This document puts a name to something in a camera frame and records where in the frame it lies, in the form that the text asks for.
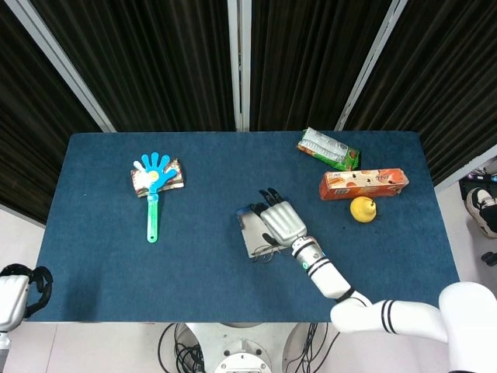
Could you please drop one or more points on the orange cardboard carton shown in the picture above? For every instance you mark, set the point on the orange cardboard carton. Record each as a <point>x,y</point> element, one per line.
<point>361,186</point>

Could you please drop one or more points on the white grey robot base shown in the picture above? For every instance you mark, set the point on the white grey robot base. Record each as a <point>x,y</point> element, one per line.
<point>240,349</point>

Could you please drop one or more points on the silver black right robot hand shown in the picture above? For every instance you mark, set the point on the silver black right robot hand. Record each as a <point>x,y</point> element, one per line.
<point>283,223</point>

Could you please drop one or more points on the blue velvet table cloth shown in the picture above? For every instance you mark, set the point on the blue velvet table cloth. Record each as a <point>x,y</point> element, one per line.
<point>194,279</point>

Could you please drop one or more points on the green white snack packet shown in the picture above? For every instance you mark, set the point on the green white snack packet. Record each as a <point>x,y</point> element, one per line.
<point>330,149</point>

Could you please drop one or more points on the thin-framed eyeglasses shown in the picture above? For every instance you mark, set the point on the thin-framed eyeglasses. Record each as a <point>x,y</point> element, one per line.
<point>258,253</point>

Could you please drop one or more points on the small black floor object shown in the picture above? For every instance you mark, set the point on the small black floor object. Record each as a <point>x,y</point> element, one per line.
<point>490,259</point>

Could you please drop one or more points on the black white sneaker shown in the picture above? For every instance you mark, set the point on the black white sneaker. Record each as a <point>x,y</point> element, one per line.
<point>483,211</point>

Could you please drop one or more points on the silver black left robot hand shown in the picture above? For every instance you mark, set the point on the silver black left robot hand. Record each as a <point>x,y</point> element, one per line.
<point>11,297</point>

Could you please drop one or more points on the yellow pear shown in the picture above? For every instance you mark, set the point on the yellow pear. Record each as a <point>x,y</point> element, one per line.
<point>363,211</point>

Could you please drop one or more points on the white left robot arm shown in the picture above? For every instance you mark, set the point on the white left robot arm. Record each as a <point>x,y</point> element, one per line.
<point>3,344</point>

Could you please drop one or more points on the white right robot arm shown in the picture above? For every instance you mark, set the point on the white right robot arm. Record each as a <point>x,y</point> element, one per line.
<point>330,277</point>

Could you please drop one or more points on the black fabric partition panel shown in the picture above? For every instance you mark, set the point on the black fabric partition panel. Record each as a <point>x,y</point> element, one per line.
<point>310,58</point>
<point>155,58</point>
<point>438,77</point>
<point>31,136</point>

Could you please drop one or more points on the blue green hand clapper toy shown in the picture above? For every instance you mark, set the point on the blue green hand clapper toy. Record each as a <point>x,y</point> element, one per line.
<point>153,217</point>

